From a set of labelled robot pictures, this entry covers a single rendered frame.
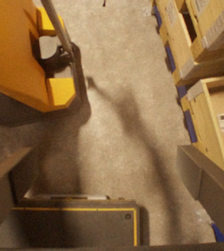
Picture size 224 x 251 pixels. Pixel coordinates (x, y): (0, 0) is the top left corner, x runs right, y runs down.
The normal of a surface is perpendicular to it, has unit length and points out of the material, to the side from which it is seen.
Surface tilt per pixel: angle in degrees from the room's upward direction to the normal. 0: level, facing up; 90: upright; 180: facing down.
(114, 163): 0
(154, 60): 0
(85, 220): 0
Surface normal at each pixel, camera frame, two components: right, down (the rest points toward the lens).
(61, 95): 0.34, -0.22
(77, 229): -0.02, -0.15
